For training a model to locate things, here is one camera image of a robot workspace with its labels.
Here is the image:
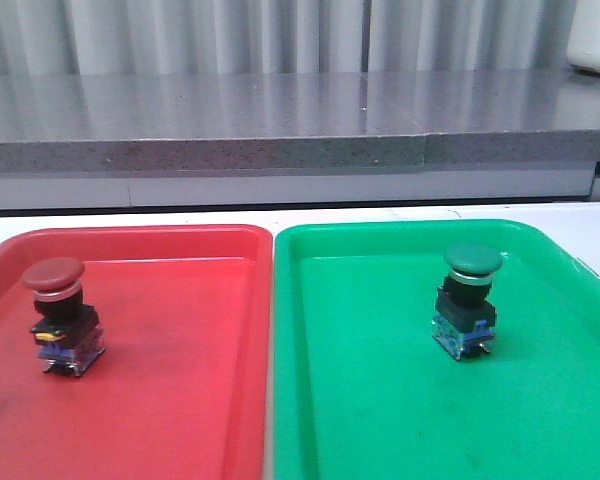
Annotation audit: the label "red mushroom push button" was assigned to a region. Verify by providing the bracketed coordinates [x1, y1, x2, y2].
[21, 257, 105, 378]

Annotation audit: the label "grey stone counter ledge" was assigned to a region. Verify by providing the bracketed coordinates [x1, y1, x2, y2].
[0, 70, 600, 210]

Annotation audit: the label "green mushroom push button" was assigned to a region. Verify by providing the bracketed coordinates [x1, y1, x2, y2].
[432, 243, 503, 361]

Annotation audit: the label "red plastic tray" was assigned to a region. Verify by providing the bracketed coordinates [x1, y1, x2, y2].
[0, 225, 272, 479]

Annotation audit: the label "green plastic tray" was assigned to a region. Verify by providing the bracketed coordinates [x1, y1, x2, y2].
[273, 220, 600, 479]

